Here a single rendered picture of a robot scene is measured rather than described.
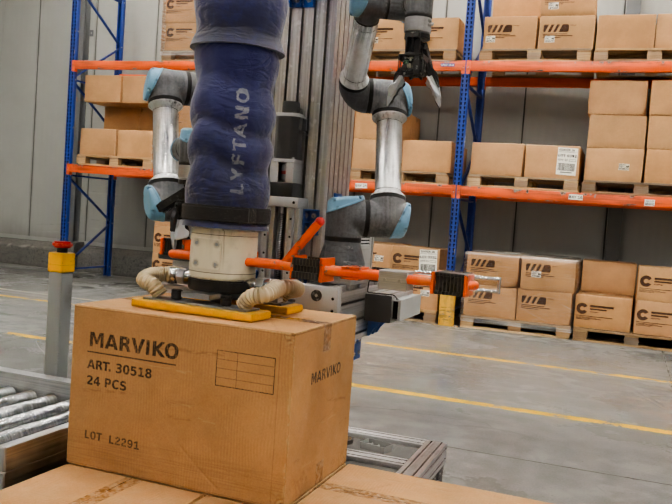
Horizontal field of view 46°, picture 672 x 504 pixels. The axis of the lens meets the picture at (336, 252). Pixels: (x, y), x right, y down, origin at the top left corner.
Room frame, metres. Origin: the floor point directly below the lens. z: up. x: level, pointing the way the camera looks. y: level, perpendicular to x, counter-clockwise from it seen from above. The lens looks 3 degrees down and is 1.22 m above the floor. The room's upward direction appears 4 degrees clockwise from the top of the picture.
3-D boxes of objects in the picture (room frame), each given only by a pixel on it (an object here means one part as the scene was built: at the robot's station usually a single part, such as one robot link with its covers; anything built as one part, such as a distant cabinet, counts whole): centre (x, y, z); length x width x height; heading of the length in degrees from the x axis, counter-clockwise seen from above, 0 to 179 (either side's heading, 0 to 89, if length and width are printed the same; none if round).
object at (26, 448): (2.15, 0.63, 0.58); 0.70 x 0.03 x 0.06; 159
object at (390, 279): (1.84, -0.15, 1.07); 0.07 x 0.07 x 0.04; 68
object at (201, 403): (2.01, 0.28, 0.74); 0.60 x 0.40 x 0.40; 69
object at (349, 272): (2.05, 0.06, 1.07); 0.93 x 0.30 x 0.04; 68
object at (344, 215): (2.50, -0.03, 1.20); 0.13 x 0.12 x 0.14; 96
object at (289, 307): (2.10, 0.25, 0.97); 0.34 x 0.10 x 0.05; 68
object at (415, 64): (2.21, -0.18, 1.66); 0.09 x 0.08 x 0.12; 160
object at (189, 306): (1.93, 0.32, 0.97); 0.34 x 0.10 x 0.05; 68
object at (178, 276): (2.01, 0.29, 1.01); 0.34 x 0.25 x 0.06; 68
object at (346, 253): (2.50, -0.02, 1.09); 0.15 x 0.15 x 0.10
